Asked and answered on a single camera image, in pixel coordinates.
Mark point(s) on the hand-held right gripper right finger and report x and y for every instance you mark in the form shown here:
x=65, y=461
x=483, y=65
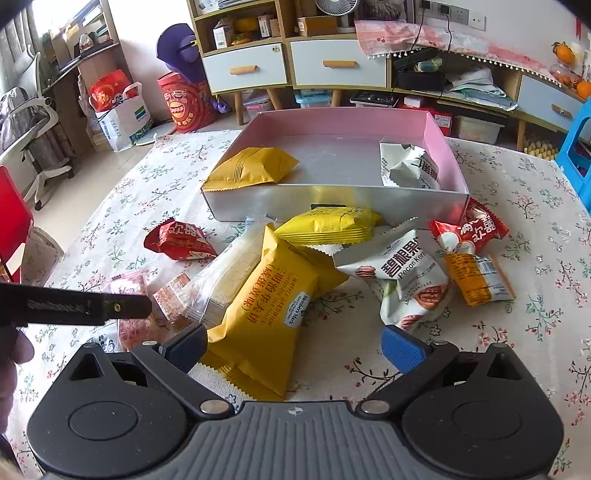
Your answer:
x=404, y=350

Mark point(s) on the wall power outlets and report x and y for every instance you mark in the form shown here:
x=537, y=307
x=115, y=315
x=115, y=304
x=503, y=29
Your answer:
x=450, y=11

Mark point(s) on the wooden cabinet with white drawers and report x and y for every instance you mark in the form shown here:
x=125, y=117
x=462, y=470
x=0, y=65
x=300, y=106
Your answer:
x=258, y=69

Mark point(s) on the framed cat picture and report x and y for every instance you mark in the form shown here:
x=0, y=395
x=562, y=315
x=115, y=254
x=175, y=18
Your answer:
x=388, y=9

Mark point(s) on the clear wafer packet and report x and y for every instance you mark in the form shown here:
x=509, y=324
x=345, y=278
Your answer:
x=226, y=277

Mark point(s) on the wooden desk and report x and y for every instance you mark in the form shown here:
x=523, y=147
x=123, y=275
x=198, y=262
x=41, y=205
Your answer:
x=97, y=55

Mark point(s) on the pink cloth with pompom trim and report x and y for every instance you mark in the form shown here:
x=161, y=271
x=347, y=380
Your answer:
x=461, y=44

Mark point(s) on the red round bucket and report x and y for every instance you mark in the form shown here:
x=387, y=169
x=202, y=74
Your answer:
x=184, y=106

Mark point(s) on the brown cardboard box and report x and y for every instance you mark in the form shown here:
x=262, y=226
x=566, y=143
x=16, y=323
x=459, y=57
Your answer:
x=318, y=26

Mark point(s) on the clear packet of reddish snack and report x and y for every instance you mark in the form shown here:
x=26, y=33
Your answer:
x=129, y=284
x=171, y=293

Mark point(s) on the white desk fan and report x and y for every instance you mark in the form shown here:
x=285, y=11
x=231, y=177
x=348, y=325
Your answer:
x=337, y=7

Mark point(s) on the clear storage bin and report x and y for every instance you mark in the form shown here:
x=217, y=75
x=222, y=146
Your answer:
x=478, y=129

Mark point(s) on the pile of papers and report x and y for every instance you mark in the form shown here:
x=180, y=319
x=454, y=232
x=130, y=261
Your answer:
x=480, y=87

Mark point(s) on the person's left hand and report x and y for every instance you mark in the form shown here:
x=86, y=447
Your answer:
x=16, y=353

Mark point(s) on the large yellow snack packet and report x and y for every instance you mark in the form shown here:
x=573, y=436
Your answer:
x=272, y=304

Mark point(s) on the orange snack packet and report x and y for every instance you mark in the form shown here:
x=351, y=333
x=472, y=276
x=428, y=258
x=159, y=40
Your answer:
x=471, y=281

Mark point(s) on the white pecan snack packet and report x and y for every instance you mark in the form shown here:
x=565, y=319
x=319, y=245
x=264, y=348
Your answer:
x=406, y=168
x=397, y=263
x=415, y=300

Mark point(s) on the black box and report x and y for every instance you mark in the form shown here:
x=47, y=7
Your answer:
x=420, y=81

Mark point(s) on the blue plastic stool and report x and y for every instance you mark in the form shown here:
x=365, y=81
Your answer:
x=577, y=147

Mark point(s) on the white carton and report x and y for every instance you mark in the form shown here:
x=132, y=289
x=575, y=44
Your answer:
x=222, y=34

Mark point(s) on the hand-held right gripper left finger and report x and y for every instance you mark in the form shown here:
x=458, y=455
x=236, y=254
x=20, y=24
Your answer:
x=187, y=346

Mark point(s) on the low wooden cabinet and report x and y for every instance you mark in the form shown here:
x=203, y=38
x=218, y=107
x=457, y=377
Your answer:
x=538, y=92

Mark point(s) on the white serrated snack packet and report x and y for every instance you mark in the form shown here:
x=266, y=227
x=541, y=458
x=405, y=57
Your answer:
x=217, y=378

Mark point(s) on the red gift bag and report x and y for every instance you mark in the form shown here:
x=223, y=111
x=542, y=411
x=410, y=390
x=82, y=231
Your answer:
x=108, y=92

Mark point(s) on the floral tablecloth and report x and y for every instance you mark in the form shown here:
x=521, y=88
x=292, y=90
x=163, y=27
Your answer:
x=508, y=277

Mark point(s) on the red box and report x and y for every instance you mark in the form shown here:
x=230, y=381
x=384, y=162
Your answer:
x=444, y=122

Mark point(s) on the grey office chair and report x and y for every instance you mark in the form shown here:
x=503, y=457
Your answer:
x=18, y=120

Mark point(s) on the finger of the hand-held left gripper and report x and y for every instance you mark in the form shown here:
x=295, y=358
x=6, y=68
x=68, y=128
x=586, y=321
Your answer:
x=69, y=307

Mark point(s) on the orange fruit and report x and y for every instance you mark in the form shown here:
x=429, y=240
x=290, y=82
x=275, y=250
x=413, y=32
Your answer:
x=564, y=53
x=584, y=90

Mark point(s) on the pink and silver cardboard box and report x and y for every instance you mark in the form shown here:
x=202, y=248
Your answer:
x=323, y=203

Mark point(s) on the red candy packet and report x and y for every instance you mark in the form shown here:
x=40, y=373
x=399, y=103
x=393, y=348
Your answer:
x=461, y=233
x=475, y=210
x=178, y=240

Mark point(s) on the white shopping bag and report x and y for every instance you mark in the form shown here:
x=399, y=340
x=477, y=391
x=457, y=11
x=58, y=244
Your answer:
x=122, y=124

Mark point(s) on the purple plastic toy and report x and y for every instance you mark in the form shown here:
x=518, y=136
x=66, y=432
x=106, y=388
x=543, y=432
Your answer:
x=178, y=50

